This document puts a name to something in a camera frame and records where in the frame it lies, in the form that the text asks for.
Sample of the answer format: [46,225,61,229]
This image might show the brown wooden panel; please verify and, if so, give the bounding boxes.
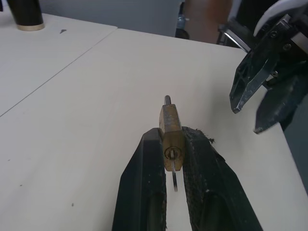
[184,0,233,44]

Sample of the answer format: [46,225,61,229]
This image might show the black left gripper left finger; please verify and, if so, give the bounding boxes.
[111,128,168,231]

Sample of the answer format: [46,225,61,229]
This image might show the clear plastic water bottle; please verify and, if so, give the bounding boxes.
[176,11,191,39]

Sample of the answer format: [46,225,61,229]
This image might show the brass padlock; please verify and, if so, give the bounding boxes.
[158,95,186,172]

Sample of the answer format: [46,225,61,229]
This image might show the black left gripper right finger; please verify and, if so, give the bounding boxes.
[181,126,264,231]

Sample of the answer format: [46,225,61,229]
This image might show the silver padlock key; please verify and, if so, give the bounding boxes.
[168,149,180,193]

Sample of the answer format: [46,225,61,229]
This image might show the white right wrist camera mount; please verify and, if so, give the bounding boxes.
[253,0,308,37]

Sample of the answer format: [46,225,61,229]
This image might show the black cylinder with gold base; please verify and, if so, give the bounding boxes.
[6,0,45,32]

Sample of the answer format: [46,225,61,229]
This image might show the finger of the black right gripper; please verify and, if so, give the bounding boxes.
[253,61,308,135]
[229,45,280,114]

